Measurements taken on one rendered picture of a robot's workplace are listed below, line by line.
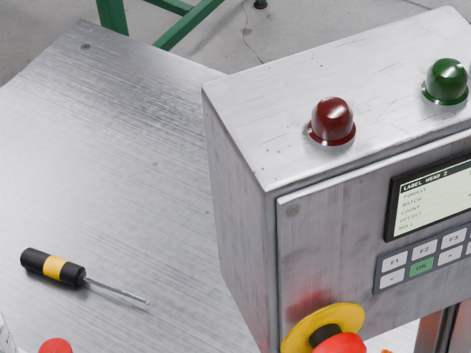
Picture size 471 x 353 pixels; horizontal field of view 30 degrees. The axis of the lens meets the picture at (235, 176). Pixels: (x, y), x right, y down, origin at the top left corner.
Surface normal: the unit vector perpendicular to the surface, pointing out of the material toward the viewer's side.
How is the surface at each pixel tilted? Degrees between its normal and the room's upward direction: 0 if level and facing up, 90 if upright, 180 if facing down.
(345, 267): 90
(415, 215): 90
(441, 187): 90
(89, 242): 0
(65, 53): 0
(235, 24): 0
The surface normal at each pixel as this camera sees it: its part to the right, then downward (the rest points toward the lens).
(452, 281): 0.39, 0.68
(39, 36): -0.05, -0.66
